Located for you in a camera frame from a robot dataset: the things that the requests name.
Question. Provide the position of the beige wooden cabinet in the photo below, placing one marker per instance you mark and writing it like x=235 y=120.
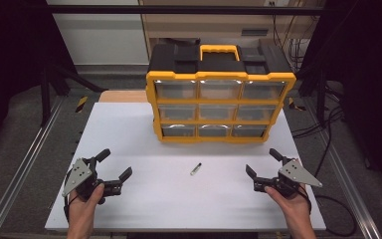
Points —
x=212 y=28

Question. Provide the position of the small metal screw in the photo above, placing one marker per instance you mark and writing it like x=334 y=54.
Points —
x=195 y=169

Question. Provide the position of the person's right hand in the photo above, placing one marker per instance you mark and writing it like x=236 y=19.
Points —
x=295 y=207

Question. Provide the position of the yellow black hazard tape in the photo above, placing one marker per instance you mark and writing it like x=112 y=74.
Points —
x=81 y=104
x=295 y=105

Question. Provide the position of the set of clear organizer bins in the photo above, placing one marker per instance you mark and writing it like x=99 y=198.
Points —
x=175 y=90

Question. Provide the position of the wooden board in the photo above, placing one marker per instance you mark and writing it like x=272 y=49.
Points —
x=122 y=96

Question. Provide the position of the person's left hand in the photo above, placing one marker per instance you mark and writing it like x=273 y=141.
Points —
x=83 y=209

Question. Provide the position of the black horizontal bar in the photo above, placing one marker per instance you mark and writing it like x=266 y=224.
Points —
x=179 y=10

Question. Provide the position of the black metal stand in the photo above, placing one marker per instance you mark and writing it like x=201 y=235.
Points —
x=321 y=96
x=45 y=96

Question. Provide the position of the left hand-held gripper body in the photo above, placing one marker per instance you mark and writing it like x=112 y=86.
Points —
x=78 y=174

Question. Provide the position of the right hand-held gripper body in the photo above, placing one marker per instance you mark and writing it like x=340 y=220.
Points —
x=295 y=172

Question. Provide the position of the white panel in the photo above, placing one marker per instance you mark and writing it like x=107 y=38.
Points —
x=99 y=40

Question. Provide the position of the clear plastic drawer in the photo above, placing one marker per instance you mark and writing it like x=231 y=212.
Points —
x=220 y=89

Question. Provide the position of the yellow black drawer organizer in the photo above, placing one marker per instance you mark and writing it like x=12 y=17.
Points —
x=185 y=63

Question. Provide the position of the aluminium rail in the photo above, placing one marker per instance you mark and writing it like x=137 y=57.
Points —
x=23 y=166
x=341 y=172

